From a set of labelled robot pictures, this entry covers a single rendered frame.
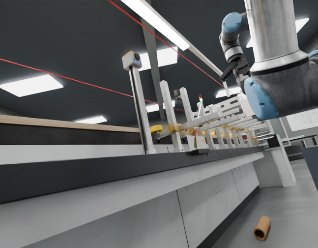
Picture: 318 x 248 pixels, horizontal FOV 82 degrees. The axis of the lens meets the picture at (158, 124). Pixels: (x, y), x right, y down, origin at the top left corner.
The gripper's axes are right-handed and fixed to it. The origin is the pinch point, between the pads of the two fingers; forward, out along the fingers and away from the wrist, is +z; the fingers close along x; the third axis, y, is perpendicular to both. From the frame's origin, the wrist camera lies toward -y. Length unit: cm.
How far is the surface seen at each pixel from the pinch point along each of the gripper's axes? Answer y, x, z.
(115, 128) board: -61, -37, 5
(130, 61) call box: -40, -41, -23
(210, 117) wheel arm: -17.7, -10.4, 10.0
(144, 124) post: -40, -39, 10
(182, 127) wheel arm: -35.1, -9.2, 9.7
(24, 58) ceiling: -358, 38, -242
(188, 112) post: -37.2, 11.7, -3.5
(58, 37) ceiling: -264, 57, -242
